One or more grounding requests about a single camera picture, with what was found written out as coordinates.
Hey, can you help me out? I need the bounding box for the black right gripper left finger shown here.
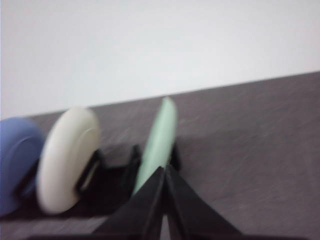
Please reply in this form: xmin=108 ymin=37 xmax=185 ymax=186
xmin=92 ymin=167 xmax=165 ymax=240

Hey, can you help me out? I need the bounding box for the black dish rack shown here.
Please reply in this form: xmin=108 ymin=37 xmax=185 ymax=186
xmin=13 ymin=144 xmax=182 ymax=218

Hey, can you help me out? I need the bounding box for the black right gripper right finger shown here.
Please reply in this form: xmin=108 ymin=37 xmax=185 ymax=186
xmin=164 ymin=165 xmax=244 ymax=240

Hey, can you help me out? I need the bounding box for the green plate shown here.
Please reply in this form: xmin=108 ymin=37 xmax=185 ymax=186
xmin=133 ymin=97 xmax=178 ymax=195

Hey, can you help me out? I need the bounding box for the white plate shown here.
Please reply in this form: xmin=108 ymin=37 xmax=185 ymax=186
xmin=37 ymin=106 xmax=101 ymax=214

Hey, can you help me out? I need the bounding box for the blue plate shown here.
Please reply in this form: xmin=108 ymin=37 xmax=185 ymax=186
xmin=0 ymin=117 xmax=45 ymax=217

